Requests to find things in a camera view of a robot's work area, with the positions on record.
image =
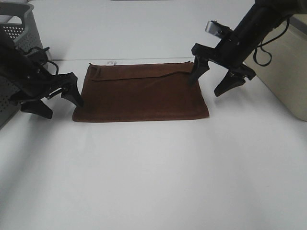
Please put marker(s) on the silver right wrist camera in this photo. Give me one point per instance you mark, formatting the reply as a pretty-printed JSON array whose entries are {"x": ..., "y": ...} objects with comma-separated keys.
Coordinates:
[{"x": 216, "y": 29}]

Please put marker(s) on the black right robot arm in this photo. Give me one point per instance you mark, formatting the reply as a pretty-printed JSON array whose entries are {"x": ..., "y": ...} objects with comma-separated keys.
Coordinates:
[{"x": 263, "y": 17}]

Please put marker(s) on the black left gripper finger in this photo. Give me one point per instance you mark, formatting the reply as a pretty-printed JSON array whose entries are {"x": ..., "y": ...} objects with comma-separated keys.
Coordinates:
[
  {"x": 37, "y": 107},
  {"x": 70, "y": 89}
]

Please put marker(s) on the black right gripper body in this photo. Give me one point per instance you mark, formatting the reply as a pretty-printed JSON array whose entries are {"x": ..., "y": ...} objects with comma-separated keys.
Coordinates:
[{"x": 230, "y": 53}]

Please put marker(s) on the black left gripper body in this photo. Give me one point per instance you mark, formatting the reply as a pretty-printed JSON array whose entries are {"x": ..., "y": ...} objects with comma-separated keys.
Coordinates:
[{"x": 35, "y": 78}]

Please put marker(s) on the brown towel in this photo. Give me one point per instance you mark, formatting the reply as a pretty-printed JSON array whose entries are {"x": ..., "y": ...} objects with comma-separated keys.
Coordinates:
[{"x": 144, "y": 92}]

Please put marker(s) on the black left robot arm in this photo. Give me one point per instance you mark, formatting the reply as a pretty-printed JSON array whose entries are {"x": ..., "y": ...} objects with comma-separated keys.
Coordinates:
[{"x": 8, "y": 49}]

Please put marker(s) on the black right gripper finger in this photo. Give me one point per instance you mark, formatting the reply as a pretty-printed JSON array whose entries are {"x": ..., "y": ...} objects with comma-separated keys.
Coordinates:
[
  {"x": 199, "y": 68},
  {"x": 230, "y": 81}
]

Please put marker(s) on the beige storage box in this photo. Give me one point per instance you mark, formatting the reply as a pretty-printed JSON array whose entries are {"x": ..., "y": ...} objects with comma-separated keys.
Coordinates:
[{"x": 286, "y": 76}]

